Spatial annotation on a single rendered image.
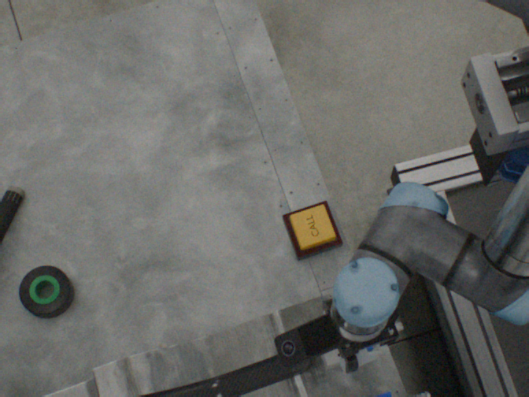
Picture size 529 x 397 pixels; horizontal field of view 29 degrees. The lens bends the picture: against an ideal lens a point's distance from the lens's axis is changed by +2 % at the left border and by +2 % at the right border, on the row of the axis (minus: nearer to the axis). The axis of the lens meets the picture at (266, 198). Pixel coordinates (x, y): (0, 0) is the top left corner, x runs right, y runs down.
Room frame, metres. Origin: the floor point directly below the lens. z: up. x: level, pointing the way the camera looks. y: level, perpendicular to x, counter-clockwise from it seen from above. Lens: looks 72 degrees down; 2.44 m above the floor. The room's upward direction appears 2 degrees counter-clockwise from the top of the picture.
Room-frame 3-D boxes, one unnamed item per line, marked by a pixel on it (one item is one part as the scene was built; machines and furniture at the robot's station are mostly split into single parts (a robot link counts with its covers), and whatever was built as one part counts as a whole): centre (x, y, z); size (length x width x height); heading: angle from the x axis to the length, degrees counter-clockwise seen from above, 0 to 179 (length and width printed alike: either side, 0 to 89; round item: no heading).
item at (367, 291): (0.28, -0.12, 1.21); 0.09 x 0.08 x 0.11; 147
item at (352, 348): (0.27, -0.12, 1.05); 0.09 x 0.08 x 0.12; 107
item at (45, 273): (0.39, 0.36, 0.82); 0.08 x 0.08 x 0.04
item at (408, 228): (0.35, -0.19, 1.21); 0.11 x 0.11 x 0.08; 57
